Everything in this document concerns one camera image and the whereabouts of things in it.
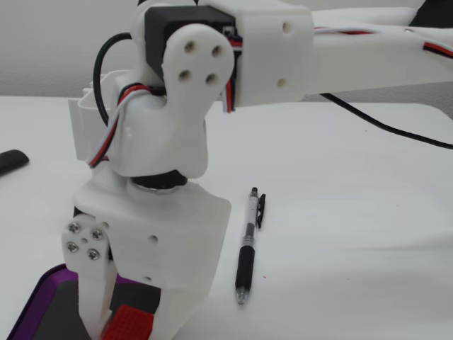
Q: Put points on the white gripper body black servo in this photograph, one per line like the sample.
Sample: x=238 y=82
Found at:
x=159 y=237

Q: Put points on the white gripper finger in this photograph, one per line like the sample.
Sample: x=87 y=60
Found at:
x=180 y=308
x=85 y=244

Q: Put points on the red perforated block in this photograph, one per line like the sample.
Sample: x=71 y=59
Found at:
x=131 y=322

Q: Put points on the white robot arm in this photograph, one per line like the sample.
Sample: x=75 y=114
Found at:
x=269 y=53

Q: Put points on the purple metal tin box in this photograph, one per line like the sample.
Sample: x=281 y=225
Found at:
x=39 y=294

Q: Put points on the black clear ballpoint pen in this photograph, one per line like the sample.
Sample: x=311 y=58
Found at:
x=245 y=262

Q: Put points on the white plastic pen holder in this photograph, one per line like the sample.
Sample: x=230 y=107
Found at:
x=79 y=138

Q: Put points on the black rounded plastic object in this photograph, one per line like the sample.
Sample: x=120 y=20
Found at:
x=12 y=158

